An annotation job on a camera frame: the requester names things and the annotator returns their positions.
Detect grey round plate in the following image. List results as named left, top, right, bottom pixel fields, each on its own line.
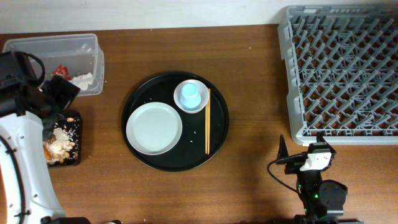
left=126, top=102, right=183, bottom=156

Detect white tissue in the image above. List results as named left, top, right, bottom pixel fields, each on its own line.
left=70, top=73, right=94, bottom=91

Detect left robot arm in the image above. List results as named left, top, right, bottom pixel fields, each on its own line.
left=1, top=51, right=89, bottom=223

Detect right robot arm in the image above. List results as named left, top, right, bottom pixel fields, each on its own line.
left=272, top=133, right=348, bottom=223

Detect grey dishwasher rack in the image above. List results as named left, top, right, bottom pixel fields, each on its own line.
left=278, top=4, right=397, bottom=146

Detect orange carrot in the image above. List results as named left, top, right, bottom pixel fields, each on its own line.
left=44, top=146, right=52, bottom=161

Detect round black serving tray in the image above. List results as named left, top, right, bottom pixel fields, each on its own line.
left=121, top=71, right=229, bottom=172

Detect light blue cup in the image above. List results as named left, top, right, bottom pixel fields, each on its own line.
left=180, top=83, right=201, bottom=110

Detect wooden chopstick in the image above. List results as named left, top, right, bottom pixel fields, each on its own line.
left=207, top=88, right=211, bottom=155
left=205, top=104, right=208, bottom=155

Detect black rectangular waste tray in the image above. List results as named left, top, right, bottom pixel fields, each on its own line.
left=43, top=110, right=83, bottom=168

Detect clear plastic bin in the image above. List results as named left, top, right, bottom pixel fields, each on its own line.
left=2, top=34, right=104, bottom=96

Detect pink bowl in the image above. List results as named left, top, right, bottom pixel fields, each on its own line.
left=174, top=79, right=208, bottom=114

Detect red snack wrapper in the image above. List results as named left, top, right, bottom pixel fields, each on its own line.
left=52, top=65, right=72, bottom=81

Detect rice and peanut shell scraps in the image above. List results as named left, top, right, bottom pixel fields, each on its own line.
left=43, top=117, right=80, bottom=167

